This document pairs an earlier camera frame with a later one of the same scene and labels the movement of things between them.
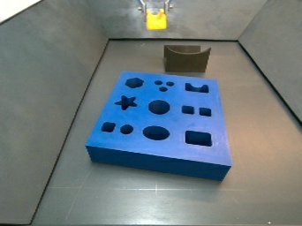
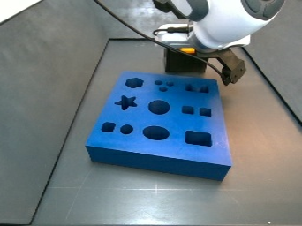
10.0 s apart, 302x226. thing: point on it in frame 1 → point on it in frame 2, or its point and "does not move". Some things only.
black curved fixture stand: x=185 y=58 does not move
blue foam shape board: x=163 y=123 does not move
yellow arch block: x=155 y=21 → x=187 y=49
